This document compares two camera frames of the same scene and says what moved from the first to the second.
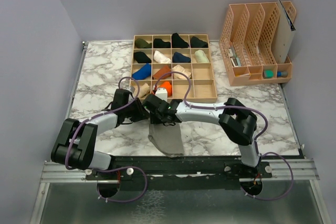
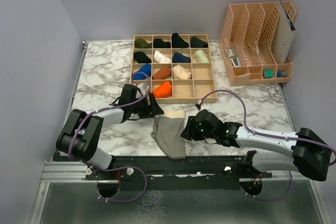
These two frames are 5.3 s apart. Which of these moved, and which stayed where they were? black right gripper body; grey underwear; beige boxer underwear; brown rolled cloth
Moved: black right gripper body
Stayed: brown rolled cloth; beige boxer underwear; grey underwear
